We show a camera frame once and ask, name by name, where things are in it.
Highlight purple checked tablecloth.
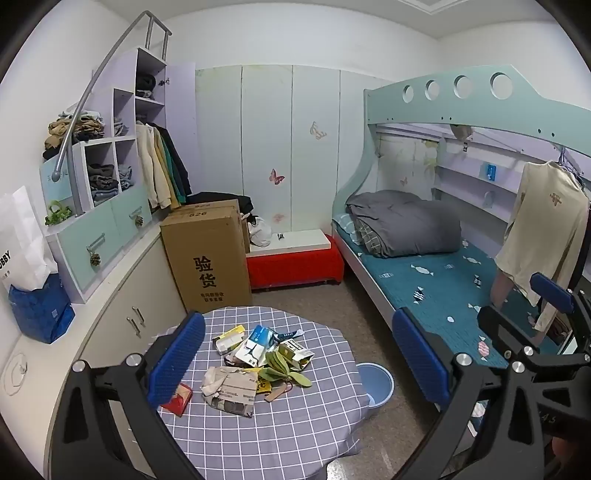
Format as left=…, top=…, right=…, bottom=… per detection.
left=139, top=307, right=372, bottom=480

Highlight dark folded clothes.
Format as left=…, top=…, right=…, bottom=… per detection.
left=88, top=162, right=120, bottom=206

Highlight blue white packet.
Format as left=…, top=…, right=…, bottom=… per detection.
left=248, top=325, right=278, bottom=348

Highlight green toy plant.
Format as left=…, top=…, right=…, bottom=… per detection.
left=45, top=199, right=73, bottom=227

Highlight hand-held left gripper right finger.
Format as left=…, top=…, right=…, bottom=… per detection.
left=392, top=308, right=552, bottom=480

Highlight lilac bed shelf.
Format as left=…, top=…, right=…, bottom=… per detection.
left=434, top=162, right=527, bottom=195

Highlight white plastic bag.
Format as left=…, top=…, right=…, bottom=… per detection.
left=248, top=215, right=273, bottom=247

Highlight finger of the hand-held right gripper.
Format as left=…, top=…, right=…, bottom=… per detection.
left=478, top=306, right=541, bottom=358
left=530, top=272, right=580, bottom=317

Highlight white black packet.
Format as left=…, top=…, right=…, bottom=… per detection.
left=235, top=342, right=269, bottom=368

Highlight grey duvet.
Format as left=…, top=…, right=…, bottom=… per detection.
left=346, top=190, right=462, bottom=258

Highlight white hexagonal plate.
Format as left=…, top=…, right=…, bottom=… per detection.
left=2, top=353, right=31, bottom=395

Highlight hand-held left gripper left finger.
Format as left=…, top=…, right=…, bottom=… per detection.
left=48, top=312, right=206, bottom=480

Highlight metal handrail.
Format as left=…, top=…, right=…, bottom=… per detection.
left=52, top=11, right=172, bottom=183

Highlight teal bunk bed frame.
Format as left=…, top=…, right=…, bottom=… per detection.
left=331, top=65, right=591, bottom=409

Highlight white paper bag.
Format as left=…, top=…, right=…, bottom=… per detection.
left=0, top=186, right=58, bottom=291

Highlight cream hanging sweater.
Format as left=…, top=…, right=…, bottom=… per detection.
left=495, top=161, right=591, bottom=333

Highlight beige low cabinet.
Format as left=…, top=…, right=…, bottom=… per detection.
left=9, top=226, right=192, bottom=480

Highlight yellow hanging shirt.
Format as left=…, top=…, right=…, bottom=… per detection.
left=154, top=127, right=175, bottom=208

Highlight green hanging shirt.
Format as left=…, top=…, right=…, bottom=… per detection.
left=161, top=129, right=184, bottom=204

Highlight cream hanging jacket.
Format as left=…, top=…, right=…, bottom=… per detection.
left=135, top=122, right=161, bottom=210

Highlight blue clothes hanger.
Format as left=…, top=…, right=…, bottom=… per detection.
left=556, top=145, right=587, bottom=190

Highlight red covered bench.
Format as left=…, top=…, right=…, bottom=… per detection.
left=246, top=234, right=345, bottom=291

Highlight black white carton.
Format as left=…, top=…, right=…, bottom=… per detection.
left=277, top=340, right=315, bottom=372

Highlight blue checked pillow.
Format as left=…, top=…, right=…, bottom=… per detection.
left=333, top=213, right=365, bottom=245

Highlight printed tall cardboard box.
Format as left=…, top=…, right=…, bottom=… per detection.
left=160, top=207, right=253, bottom=315

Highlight person's right hand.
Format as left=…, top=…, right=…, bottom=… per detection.
left=551, top=436, right=591, bottom=480

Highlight black folded garment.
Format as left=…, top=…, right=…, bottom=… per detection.
left=187, top=191, right=254, bottom=215

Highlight red box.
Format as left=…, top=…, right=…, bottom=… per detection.
left=161, top=382, right=194, bottom=417

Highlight white board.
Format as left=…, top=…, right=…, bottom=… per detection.
left=249, top=229, right=329, bottom=254

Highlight blue plastic bin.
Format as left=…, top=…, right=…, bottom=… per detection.
left=355, top=362, right=395, bottom=409

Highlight plain cardboard box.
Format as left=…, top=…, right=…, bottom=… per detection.
left=187, top=199, right=251, bottom=254

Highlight teal drawer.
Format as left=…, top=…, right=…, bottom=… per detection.
left=58, top=200, right=123, bottom=294
left=111, top=187, right=153, bottom=241

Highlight pile of brown clothes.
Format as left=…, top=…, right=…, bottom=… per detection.
left=43, top=110, right=107, bottom=161

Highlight teal printed bed sheet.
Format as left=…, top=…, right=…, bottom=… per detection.
left=342, top=240, right=573, bottom=388

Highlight lilac stair shelf unit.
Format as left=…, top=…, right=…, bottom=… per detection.
left=39, top=47, right=201, bottom=305

